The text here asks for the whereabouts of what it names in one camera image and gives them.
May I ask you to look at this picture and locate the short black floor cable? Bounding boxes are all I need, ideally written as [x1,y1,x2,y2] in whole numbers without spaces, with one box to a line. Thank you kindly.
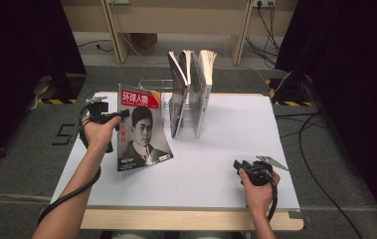
[76,39,114,54]

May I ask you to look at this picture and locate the beige wooden desk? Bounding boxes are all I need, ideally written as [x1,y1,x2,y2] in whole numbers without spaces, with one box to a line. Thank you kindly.
[60,0,299,66]

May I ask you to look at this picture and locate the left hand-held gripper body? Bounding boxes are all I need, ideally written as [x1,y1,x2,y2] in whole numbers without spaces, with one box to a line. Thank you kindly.
[86,96,120,124]

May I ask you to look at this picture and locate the black stand base striped tape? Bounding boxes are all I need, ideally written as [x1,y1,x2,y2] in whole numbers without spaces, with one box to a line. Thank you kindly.
[36,73,89,106]
[265,77,313,108]

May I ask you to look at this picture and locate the bundle of black cables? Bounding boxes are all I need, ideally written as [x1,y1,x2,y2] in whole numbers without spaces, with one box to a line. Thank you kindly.
[245,2,283,68]

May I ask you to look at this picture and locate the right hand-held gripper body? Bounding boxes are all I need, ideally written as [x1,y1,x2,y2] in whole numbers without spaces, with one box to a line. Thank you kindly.
[245,154,289,187]

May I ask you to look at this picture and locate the purple cover magazine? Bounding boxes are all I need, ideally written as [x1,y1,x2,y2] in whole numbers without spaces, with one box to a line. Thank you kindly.
[179,49,194,101]

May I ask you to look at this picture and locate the long black floor cable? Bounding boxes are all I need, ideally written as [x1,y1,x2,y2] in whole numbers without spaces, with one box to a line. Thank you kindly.
[274,111,364,239]

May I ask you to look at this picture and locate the clear acrylic book rack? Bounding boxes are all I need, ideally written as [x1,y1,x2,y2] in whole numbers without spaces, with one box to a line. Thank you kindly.
[138,78,197,130]

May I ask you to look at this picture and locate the white wall socket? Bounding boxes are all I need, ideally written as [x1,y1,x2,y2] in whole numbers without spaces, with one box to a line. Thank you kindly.
[253,0,277,8]

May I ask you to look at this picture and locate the thin white cable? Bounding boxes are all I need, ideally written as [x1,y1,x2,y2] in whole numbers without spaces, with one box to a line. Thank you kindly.
[117,31,291,94]

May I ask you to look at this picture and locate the black curtain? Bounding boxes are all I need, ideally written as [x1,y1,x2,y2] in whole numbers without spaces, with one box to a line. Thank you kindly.
[275,0,377,230]
[0,0,88,173]

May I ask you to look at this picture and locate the portrait cover magazine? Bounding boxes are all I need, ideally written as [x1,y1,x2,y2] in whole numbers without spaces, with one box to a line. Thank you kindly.
[116,83,174,172]

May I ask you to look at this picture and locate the person's left hand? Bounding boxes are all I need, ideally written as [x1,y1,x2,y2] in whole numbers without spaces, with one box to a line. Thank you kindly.
[83,116,123,153]

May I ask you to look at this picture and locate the black and red magazine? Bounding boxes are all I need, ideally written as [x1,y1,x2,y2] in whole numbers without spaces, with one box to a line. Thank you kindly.
[167,50,190,138]

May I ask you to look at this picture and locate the thick white book colourful tiles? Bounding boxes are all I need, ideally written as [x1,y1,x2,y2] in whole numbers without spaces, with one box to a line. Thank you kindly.
[189,49,218,138]

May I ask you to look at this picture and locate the person's right hand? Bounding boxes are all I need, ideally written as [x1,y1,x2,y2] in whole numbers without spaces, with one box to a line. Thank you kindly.
[239,168,281,215]

